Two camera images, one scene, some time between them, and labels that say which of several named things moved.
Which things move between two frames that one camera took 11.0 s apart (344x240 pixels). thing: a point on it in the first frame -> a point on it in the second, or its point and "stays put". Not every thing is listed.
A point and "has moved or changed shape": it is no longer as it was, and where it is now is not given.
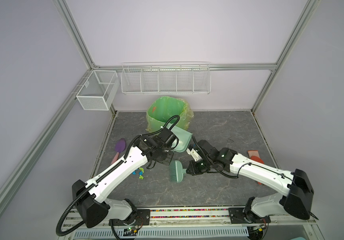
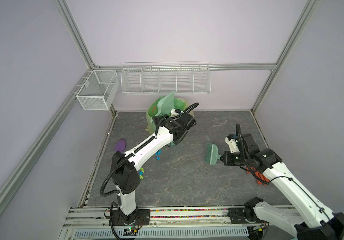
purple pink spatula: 120,146 stays put
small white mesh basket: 98,91 stays put
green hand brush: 176,171 has moved or changed shape
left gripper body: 165,157 -> 178,140
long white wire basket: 166,78 stays put
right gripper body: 200,166 -> 234,158
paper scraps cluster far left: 140,173 stays put
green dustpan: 183,138 has moved or changed shape
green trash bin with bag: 162,109 stays put
